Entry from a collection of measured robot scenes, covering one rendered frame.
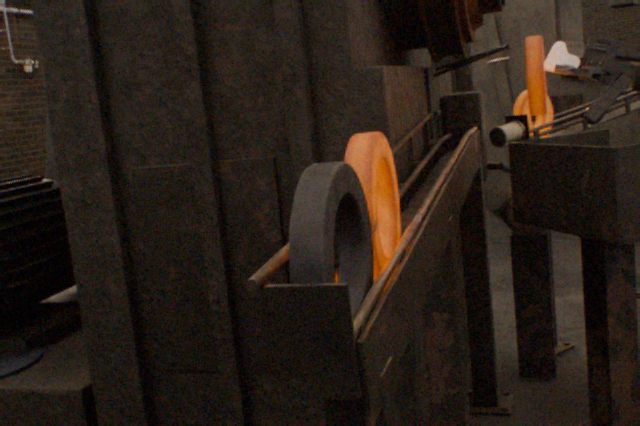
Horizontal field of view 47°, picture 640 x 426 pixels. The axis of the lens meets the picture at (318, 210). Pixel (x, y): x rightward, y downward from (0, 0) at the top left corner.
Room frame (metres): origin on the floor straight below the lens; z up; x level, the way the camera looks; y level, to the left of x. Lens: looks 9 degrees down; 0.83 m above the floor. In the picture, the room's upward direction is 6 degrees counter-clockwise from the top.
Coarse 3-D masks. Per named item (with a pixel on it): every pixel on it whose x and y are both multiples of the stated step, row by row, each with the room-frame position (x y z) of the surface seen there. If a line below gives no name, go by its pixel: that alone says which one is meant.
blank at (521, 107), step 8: (520, 96) 2.14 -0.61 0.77; (520, 104) 2.12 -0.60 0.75; (520, 112) 2.11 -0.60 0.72; (528, 112) 2.12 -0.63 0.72; (552, 112) 2.19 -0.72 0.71; (528, 120) 2.12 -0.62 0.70; (536, 120) 2.19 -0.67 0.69; (544, 120) 2.17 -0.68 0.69; (552, 120) 2.19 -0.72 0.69; (544, 128) 2.17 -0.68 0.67; (544, 136) 2.16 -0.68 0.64
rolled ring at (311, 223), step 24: (312, 168) 0.69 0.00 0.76; (336, 168) 0.69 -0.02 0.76; (312, 192) 0.66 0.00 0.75; (336, 192) 0.68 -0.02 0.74; (360, 192) 0.76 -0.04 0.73; (312, 216) 0.64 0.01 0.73; (336, 216) 0.76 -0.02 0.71; (360, 216) 0.76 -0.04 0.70; (312, 240) 0.63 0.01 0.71; (360, 240) 0.77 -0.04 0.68; (312, 264) 0.62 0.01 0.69; (360, 264) 0.76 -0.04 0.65; (360, 288) 0.75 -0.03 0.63
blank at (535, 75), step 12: (540, 36) 1.48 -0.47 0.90; (528, 48) 1.45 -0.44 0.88; (540, 48) 1.44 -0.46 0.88; (528, 60) 1.44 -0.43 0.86; (540, 60) 1.43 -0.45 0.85; (528, 72) 1.43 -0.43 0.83; (540, 72) 1.42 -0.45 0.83; (528, 84) 1.43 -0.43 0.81; (540, 84) 1.43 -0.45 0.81; (528, 96) 1.44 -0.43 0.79; (540, 96) 1.44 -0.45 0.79; (540, 108) 1.46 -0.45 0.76
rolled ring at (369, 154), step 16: (352, 144) 0.85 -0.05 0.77; (368, 144) 0.84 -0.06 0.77; (384, 144) 0.91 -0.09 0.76; (352, 160) 0.83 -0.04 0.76; (368, 160) 0.82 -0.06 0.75; (384, 160) 0.91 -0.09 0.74; (368, 176) 0.81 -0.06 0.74; (384, 176) 0.94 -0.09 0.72; (368, 192) 0.80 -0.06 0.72; (384, 192) 0.95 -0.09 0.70; (368, 208) 0.80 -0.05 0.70; (384, 208) 0.95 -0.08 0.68; (384, 224) 0.94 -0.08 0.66; (400, 224) 0.96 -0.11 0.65; (384, 240) 0.92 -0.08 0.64; (384, 256) 0.84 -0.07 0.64
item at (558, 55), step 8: (552, 48) 1.47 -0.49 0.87; (560, 48) 1.47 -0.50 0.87; (552, 56) 1.47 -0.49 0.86; (560, 56) 1.47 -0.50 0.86; (568, 56) 1.46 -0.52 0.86; (544, 64) 1.48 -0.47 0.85; (552, 64) 1.46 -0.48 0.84; (560, 64) 1.46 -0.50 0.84; (568, 64) 1.46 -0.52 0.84; (576, 64) 1.46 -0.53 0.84
